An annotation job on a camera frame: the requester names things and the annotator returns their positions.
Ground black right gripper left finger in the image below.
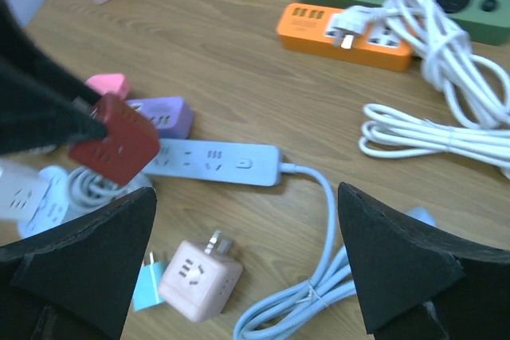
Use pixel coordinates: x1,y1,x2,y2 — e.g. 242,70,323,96
1,187,156,339

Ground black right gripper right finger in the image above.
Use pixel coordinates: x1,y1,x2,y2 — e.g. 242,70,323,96
338,182,509,339

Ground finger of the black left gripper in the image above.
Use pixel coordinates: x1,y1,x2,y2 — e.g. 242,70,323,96
1,0,107,155

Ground teal cube adapter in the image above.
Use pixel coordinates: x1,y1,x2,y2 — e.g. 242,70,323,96
132,252,168,312

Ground dark red cube socket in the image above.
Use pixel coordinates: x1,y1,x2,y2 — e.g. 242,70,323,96
68,93,160,186

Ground pink plug adapter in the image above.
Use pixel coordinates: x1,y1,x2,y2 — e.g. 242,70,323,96
85,73,131,100

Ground round blue socket base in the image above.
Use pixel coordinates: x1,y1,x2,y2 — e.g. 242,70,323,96
17,165,77,239

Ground white cube socket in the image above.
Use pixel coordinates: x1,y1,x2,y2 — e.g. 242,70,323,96
0,158,49,222

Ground pink cube socket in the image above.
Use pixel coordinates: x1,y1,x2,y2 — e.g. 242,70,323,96
158,230,243,322

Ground purple power strip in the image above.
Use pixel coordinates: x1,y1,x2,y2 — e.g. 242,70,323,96
126,96,194,139

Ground light blue power strip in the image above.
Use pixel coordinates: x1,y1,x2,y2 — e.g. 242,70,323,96
143,139,283,187

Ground orange power strip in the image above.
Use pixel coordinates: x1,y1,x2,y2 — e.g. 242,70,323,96
277,3,413,72

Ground light blue strip cable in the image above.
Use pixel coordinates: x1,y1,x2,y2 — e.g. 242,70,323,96
233,162,437,340

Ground white bundled cable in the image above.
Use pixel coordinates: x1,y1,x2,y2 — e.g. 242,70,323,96
324,0,510,180

